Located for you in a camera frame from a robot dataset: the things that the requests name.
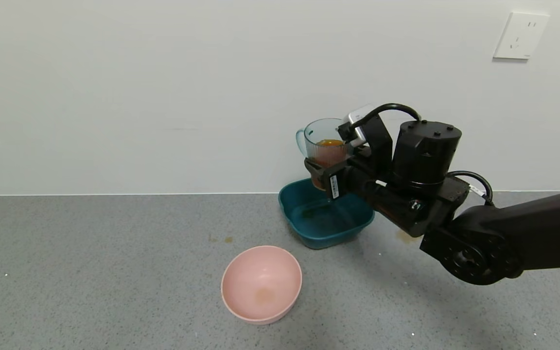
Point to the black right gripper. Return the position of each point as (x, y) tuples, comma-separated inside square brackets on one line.
[(334, 186)]

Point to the clear blue ribbed cup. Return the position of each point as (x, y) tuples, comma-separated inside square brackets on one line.
[(321, 131)]

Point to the pink round bowl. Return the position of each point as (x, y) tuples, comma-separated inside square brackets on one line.
[(260, 284)]

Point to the teal square plastic basin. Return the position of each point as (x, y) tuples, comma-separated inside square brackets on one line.
[(323, 221)]

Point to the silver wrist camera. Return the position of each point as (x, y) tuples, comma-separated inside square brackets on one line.
[(360, 126)]

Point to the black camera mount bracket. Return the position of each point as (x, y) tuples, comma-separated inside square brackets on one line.
[(379, 141)]

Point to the white wall socket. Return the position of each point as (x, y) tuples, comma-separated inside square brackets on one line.
[(520, 36)]

